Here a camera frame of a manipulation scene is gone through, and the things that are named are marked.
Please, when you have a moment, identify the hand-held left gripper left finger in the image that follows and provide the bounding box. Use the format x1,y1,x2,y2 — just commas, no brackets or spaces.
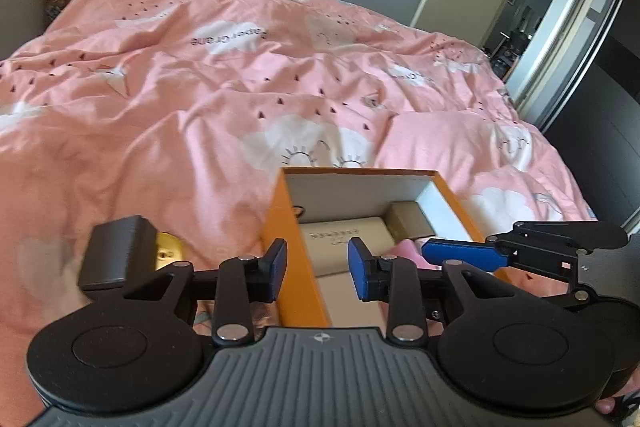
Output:
122,238,289,345

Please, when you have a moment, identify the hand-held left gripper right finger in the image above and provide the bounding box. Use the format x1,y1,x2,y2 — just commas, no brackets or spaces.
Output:
348,236,516,344

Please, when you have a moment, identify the gold shiny item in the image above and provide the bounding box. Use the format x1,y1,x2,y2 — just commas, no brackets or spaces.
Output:
154,232,184,271

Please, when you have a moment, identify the dark wardrobe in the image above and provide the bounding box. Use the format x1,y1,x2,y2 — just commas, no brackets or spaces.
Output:
537,32,640,230

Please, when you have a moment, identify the white box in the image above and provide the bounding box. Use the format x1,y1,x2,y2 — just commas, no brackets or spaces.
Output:
299,215,397,281

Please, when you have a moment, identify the brown cardboard box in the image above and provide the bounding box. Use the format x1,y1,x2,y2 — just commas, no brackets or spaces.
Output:
387,201,432,241

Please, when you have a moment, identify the person's right hand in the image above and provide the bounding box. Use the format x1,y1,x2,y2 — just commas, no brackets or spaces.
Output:
594,366,640,424

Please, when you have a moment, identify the pink padded pouch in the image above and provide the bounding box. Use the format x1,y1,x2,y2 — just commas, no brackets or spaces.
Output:
397,239,432,269

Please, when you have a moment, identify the dark grey box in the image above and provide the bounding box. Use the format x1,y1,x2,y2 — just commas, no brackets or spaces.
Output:
77,216,159,292

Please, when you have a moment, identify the orange cardboard box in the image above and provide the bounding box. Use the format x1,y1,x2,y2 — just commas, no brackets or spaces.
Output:
261,167,517,331

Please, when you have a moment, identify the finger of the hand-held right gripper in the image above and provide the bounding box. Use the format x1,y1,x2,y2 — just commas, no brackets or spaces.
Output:
421,222,629,281

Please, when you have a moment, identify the pink printed blanket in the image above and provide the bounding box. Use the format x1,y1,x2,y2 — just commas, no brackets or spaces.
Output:
0,0,598,427

